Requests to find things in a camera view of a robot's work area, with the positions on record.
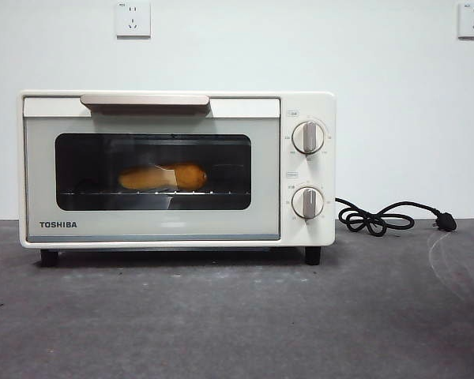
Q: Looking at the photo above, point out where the yellow corn cob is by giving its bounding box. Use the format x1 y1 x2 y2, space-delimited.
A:
118 163 209 191

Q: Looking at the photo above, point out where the oven glass door with handle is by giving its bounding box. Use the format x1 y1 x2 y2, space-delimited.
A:
22 93 282 242

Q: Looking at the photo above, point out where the cream Toshiba toaster oven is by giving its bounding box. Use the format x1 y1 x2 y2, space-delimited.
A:
17 89 337 268

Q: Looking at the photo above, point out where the cream timer knob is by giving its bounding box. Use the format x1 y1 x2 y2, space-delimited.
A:
292 186 325 220

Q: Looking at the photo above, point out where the cream temperature knob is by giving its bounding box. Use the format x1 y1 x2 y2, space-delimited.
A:
292 120 327 156

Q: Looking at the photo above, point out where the metal wire oven rack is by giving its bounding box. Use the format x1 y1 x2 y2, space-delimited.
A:
58 189 252 197

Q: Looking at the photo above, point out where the black power cable with plug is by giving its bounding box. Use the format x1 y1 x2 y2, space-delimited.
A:
334 197 458 235

